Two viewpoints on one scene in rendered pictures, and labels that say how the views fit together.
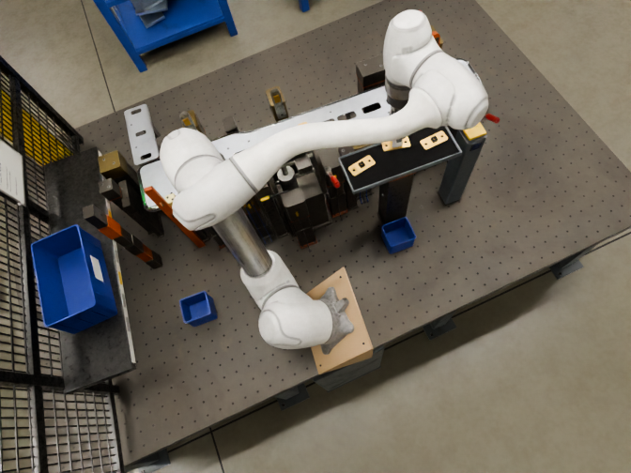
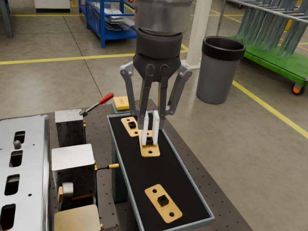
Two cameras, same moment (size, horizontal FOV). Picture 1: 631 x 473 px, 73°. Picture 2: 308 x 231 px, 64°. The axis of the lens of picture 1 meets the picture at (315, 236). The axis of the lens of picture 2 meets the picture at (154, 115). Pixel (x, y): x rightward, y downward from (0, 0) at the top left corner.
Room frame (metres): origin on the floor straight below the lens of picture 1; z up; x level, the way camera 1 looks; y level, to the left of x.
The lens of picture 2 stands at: (0.84, 0.07, 1.57)
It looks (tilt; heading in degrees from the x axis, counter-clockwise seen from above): 34 degrees down; 252
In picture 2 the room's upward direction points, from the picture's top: 6 degrees clockwise
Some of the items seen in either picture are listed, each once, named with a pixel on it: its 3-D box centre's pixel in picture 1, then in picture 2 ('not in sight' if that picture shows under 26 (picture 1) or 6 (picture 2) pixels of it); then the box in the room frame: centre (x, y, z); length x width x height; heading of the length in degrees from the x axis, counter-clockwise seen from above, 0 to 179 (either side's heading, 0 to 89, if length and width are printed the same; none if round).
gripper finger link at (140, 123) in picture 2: not in sight; (136, 117); (0.75, -0.32, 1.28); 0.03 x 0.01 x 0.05; 174
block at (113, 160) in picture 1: (132, 185); not in sight; (1.10, 0.68, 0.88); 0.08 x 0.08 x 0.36; 5
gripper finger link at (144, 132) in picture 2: not in sight; (144, 128); (0.74, -0.32, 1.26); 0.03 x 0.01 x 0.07; 84
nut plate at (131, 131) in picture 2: (434, 139); (132, 125); (0.74, -0.45, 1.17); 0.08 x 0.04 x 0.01; 101
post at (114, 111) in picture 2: (459, 168); (122, 156); (0.74, -0.59, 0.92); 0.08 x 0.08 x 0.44; 5
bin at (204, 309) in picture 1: (198, 309); not in sight; (0.54, 0.52, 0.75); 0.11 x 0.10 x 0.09; 95
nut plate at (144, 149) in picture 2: (395, 143); (148, 141); (0.72, -0.32, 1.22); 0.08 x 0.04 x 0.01; 84
